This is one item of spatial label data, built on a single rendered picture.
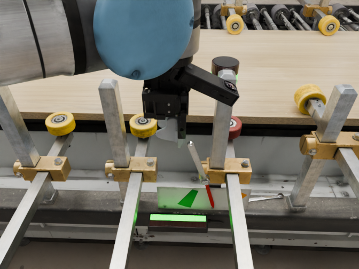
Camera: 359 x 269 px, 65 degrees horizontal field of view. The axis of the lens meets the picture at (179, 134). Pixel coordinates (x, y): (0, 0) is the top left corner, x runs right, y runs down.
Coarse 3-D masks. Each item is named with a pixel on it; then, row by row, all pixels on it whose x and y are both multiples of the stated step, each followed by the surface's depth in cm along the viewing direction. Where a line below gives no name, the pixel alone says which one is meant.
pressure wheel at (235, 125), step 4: (232, 116) 84; (232, 120) 83; (236, 120) 83; (232, 124) 82; (236, 124) 81; (240, 124) 81; (232, 128) 80; (236, 128) 80; (240, 128) 81; (232, 132) 79; (236, 132) 80; (232, 136) 80; (236, 136) 81
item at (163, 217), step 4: (152, 216) 81; (156, 216) 81; (160, 216) 81; (164, 216) 81; (168, 216) 81; (172, 216) 81; (176, 216) 81; (180, 216) 81; (184, 216) 81; (188, 216) 81; (192, 216) 81; (196, 216) 81; (200, 216) 81; (204, 216) 81; (180, 220) 80; (184, 220) 80; (188, 220) 80; (192, 220) 80; (196, 220) 80; (200, 220) 80; (204, 220) 80
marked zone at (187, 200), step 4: (192, 192) 78; (196, 192) 78; (188, 196) 79; (192, 196) 79; (184, 200) 81; (188, 200) 81; (192, 200) 80; (180, 204) 82; (184, 204) 82; (188, 204) 82
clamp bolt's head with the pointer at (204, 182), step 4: (200, 176) 74; (208, 176) 73; (204, 180) 72; (204, 184) 73; (208, 184) 75; (208, 188) 76; (208, 192) 77; (208, 196) 78; (212, 200) 79; (212, 204) 81
